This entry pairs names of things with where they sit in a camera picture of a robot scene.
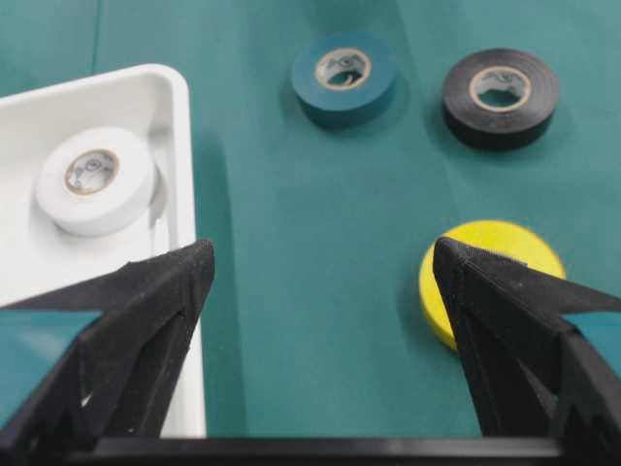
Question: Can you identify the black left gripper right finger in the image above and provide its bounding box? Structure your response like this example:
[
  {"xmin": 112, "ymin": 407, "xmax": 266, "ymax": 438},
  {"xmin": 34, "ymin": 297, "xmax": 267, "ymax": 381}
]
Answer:
[{"xmin": 433, "ymin": 237, "xmax": 620, "ymax": 465}]

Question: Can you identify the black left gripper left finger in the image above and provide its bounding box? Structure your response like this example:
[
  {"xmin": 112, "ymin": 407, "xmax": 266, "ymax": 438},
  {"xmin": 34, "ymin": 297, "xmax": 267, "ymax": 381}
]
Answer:
[{"xmin": 1, "ymin": 239, "xmax": 214, "ymax": 465}]

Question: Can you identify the yellow tape roll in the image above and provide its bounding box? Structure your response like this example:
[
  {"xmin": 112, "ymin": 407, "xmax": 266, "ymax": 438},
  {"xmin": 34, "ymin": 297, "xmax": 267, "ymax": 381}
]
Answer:
[{"xmin": 418, "ymin": 219, "xmax": 567, "ymax": 351}]

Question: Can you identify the white tape roll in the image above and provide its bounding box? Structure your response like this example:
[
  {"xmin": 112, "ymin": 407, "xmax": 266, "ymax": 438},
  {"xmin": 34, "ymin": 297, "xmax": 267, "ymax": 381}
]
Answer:
[{"xmin": 35, "ymin": 126, "xmax": 158, "ymax": 236}]

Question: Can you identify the black tape roll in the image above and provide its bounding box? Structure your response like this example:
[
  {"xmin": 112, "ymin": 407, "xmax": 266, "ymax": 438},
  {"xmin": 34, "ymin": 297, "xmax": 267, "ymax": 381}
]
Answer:
[{"xmin": 442, "ymin": 49, "xmax": 560, "ymax": 150}]

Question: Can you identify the green tape roll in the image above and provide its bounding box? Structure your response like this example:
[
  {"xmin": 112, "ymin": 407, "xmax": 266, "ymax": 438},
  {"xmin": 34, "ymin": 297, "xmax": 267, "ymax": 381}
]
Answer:
[{"xmin": 291, "ymin": 32, "xmax": 397, "ymax": 128}]

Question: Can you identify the white plastic case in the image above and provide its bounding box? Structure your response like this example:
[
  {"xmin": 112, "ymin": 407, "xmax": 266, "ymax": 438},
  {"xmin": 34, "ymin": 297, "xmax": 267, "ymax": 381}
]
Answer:
[{"xmin": 1, "ymin": 64, "xmax": 214, "ymax": 436}]

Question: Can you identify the green table cloth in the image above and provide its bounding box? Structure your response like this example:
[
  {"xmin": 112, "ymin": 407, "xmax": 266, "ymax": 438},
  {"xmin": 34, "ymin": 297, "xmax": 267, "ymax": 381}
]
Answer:
[{"xmin": 1, "ymin": 1, "xmax": 620, "ymax": 436}]

